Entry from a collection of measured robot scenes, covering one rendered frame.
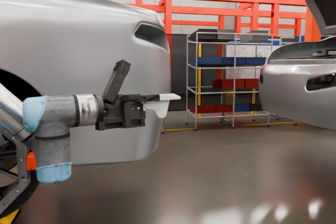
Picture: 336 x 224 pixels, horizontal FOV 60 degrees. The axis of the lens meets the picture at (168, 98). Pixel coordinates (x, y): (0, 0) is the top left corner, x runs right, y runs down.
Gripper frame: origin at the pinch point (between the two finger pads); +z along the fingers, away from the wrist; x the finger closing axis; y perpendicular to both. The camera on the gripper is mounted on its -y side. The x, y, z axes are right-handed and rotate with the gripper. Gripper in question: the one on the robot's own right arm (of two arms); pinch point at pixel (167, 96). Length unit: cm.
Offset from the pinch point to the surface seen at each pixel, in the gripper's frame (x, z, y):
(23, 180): -86, -33, 35
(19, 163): -86, -35, 27
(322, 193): -118, 238, 108
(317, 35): -198, 371, -78
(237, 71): -438, 431, -50
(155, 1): -878, 459, -356
